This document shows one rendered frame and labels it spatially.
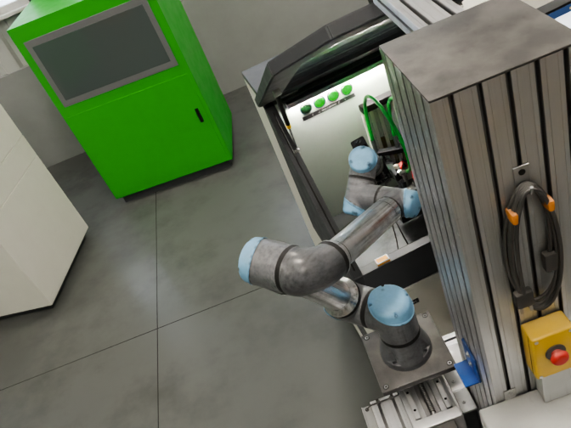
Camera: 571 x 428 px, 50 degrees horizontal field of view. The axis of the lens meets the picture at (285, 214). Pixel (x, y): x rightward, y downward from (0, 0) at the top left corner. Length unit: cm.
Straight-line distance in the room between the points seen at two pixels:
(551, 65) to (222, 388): 274
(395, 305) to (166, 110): 338
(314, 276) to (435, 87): 56
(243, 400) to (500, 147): 251
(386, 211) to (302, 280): 33
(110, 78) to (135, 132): 47
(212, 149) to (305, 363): 222
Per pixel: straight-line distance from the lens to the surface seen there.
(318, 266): 136
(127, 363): 389
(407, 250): 228
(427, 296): 246
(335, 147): 256
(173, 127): 485
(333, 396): 314
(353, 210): 169
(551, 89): 103
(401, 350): 178
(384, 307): 168
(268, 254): 140
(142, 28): 454
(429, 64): 104
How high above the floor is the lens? 250
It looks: 36 degrees down
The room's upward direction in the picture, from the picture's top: 24 degrees counter-clockwise
